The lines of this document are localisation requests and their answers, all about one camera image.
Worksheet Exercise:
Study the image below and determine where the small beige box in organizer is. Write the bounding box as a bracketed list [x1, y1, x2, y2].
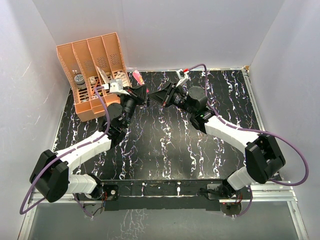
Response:
[88, 76, 97, 85]

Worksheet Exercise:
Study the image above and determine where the aluminium frame rail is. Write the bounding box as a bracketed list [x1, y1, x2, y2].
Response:
[18, 184, 309, 240]

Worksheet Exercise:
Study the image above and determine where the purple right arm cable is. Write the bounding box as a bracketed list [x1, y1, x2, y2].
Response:
[186, 63, 310, 217]

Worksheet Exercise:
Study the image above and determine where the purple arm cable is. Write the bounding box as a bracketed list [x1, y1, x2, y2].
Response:
[19, 85, 111, 219]
[186, 63, 310, 217]

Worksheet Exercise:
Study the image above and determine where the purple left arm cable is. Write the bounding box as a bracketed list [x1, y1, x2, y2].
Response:
[19, 85, 111, 219]

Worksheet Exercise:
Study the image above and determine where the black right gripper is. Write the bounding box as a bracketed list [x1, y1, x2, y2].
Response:
[148, 82, 196, 115]

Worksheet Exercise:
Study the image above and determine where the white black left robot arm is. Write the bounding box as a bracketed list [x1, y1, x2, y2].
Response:
[30, 80, 150, 203]

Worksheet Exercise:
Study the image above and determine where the grey round tin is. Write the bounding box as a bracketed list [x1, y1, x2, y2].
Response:
[74, 74, 87, 90]

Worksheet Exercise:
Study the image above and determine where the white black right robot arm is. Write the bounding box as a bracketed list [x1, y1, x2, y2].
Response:
[169, 86, 286, 199]

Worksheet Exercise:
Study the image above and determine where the orange plastic file organizer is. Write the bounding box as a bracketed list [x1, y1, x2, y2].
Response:
[56, 32, 128, 122]

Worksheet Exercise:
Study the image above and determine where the pink lanyard keyring strap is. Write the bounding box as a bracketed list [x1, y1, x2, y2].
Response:
[131, 69, 146, 86]

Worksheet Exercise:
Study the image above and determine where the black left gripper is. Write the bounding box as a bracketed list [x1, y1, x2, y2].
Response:
[118, 83, 148, 129]

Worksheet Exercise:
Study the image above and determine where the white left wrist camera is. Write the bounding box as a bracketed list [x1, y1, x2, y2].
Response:
[108, 79, 126, 95]

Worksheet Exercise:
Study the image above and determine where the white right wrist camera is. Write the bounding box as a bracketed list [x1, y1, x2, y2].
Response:
[176, 69, 190, 87]

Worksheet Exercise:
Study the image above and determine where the white labelled packet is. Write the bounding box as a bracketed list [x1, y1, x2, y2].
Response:
[115, 71, 131, 87]

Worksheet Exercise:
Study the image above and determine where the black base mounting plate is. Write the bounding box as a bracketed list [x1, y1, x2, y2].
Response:
[76, 179, 251, 212]

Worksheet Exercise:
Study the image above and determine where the white striped card packet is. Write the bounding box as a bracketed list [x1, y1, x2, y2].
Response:
[96, 66, 112, 89]

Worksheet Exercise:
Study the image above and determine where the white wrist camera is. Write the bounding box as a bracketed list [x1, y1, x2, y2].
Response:
[176, 69, 190, 87]
[108, 79, 126, 95]

